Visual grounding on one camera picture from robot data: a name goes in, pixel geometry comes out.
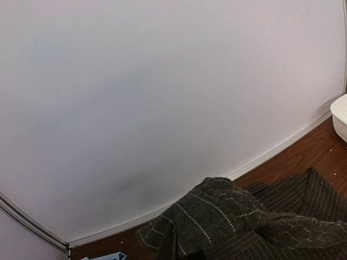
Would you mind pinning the stack of folded shirts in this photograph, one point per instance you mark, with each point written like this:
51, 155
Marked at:
113, 256

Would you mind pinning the white plastic tub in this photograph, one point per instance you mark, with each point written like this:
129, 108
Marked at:
338, 110

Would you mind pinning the black pinstriped long sleeve shirt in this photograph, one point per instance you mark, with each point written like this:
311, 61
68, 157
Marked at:
301, 217

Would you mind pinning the left aluminium post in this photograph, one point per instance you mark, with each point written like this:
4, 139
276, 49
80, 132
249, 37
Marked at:
33, 226

